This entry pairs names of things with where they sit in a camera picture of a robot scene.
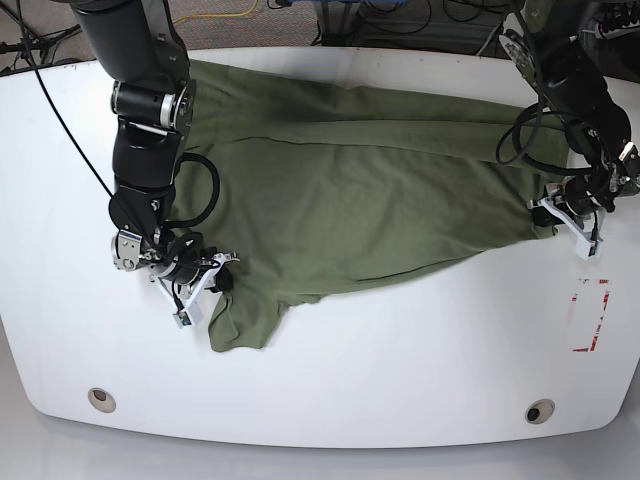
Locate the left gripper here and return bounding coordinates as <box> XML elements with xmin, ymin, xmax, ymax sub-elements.
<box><xmin>531</xmin><ymin>174</ymin><xmax>618</xmax><ymax>228</ymax></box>

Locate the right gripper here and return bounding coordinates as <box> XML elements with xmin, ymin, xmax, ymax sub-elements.
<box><xmin>149</xmin><ymin>244</ymin><xmax>234</xmax><ymax>293</ymax></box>

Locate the green T-shirt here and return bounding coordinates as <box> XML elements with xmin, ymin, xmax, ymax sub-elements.
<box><xmin>187</xmin><ymin>61</ymin><xmax>553</xmax><ymax>352</ymax></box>

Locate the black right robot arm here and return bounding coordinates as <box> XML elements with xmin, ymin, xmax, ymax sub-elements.
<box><xmin>69</xmin><ymin>1</ymin><xmax>233</xmax><ymax>292</ymax></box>

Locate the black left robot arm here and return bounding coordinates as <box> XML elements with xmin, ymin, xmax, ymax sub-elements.
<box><xmin>500</xmin><ymin>1</ymin><xmax>639</xmax><ymax>227</ymax></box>

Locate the red tape rectangle marking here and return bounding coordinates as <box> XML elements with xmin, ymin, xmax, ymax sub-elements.
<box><xmin>567</xmin><ymin>278</ymin><xmax>612</xmax><ymax>353</ymax></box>

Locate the left grey table grommet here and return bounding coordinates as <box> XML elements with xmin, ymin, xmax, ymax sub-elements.
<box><xmin>88</xmin><ymin>388</ymin><xmax>116</xmax><ymax>414</ymax></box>

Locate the grey table grommet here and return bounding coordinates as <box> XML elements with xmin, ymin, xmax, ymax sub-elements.
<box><xmin>525</xmin><ymin>399</ymin><xmax>555</xmax><ymax>425</ymax></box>
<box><xmin>88</xmin><ymin>388</ymin><xmax>116</xmax><ymax>414</ymax></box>

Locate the right grey table grommet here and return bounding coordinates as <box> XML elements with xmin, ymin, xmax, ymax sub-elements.
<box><xmin>525</xmin><ymin>399</ymin><xmax>555</xmax><ymax>425</ymax></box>

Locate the white power strip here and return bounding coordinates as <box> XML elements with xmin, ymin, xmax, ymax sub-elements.
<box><xmin>595</xmin><ymin>3</ymin><xmax>639</xmax><ymax>40</ymax></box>

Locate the black tripod stand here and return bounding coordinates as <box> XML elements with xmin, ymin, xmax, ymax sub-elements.
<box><xmin>1</xmin><ymin>1</ymin><xmax>81</xmax><ymax>76</ymax></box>

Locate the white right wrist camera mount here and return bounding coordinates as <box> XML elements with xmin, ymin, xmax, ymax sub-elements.
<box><xmin>149</xmin><ymin>252</ymin><xmax>239</xmax><ymax>328</ymax></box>

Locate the yellow cable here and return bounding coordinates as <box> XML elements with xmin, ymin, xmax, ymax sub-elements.
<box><xmin>174</xmin><ymin>0</ymin><xmax>261</xmax><ymax>26</ymax></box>

